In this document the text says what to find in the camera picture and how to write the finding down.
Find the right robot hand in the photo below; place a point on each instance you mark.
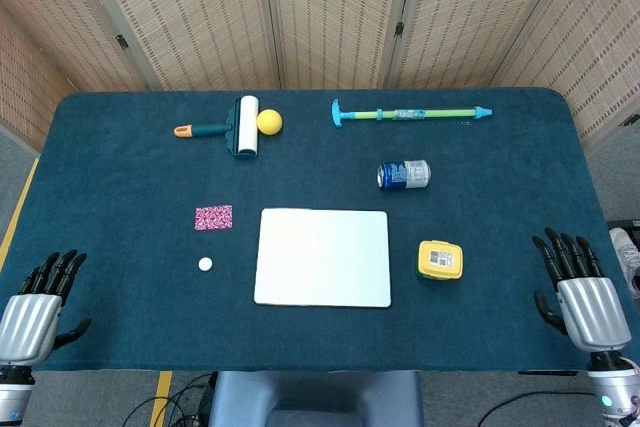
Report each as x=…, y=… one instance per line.
x=592, y=312

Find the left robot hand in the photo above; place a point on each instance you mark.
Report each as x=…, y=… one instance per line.
x=30, y=319

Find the pink patterned card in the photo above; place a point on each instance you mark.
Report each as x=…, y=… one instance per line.
x=213, y=217

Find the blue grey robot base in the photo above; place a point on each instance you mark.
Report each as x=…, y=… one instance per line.
x=315, y=397

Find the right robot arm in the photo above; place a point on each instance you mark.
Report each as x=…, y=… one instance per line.
x=612, y=397

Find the white magnetic board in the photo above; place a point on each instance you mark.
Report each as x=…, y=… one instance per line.
x=322, y=257

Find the white sneaker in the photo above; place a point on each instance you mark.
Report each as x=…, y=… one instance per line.
x=625, y=252

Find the yellow floor tape strip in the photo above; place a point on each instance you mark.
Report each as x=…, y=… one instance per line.
x=17, y=212
x=161, y=397

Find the yellow tape measure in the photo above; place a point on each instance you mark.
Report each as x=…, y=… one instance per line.
x=440, y=259

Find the dark blue tablecloth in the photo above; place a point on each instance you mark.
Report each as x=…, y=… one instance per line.
x=125, y=187

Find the black screen hinge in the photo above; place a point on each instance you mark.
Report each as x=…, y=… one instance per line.
x=631, y=120
x=121, y=41
x=398, y=28

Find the woven folding screen panel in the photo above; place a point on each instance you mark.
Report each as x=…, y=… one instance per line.
x=25, y=87
x=600, y=37
x=50, y=7
x=190, y=12
x=335, y=12
x=475, y=12

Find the blue silver drink can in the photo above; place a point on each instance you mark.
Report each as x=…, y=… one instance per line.
x=405, y=174

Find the green blue water pump toy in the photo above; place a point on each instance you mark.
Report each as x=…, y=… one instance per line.
x=450, y=112

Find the teal lint roller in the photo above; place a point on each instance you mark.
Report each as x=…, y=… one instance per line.
x=247, y=127

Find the yellow foam ball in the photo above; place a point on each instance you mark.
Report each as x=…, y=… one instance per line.
x=269, y=122

